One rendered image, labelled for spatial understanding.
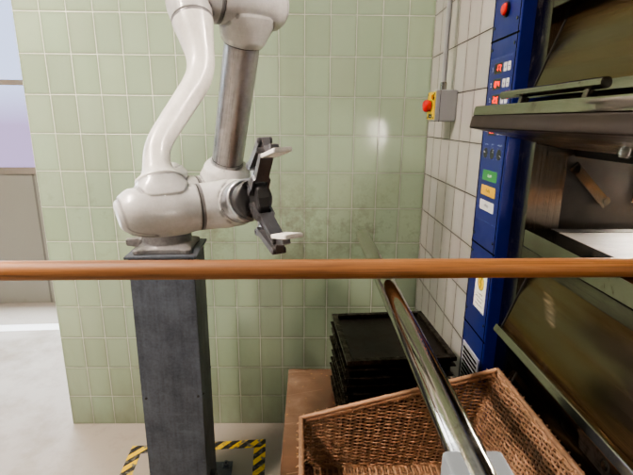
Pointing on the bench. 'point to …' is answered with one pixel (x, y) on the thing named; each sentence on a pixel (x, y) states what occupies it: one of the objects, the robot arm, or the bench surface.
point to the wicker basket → (430, 433)
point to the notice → (479, 294)
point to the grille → (468, 361)
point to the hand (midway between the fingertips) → (286, 193)
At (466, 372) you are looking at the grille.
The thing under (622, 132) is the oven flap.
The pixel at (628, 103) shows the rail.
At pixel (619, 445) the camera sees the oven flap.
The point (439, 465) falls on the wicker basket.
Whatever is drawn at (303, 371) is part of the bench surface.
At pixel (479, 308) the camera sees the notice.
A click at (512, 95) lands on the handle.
